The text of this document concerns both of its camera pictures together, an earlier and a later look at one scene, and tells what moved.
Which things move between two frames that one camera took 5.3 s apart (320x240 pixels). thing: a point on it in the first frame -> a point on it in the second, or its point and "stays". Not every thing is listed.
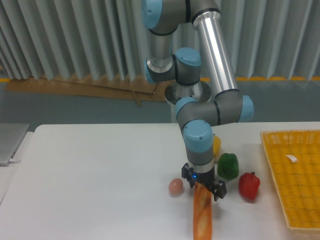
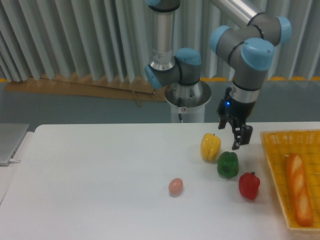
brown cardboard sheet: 138,89 stays
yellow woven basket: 298,183 stays
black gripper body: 207,178 -> 239,111
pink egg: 175,186 stays
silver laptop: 11,135 stays
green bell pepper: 227,166 stays
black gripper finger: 218,189 -> 242,134
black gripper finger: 187,173 -> 222,114
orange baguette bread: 202,212 -> 300,186
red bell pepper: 249,183 stays
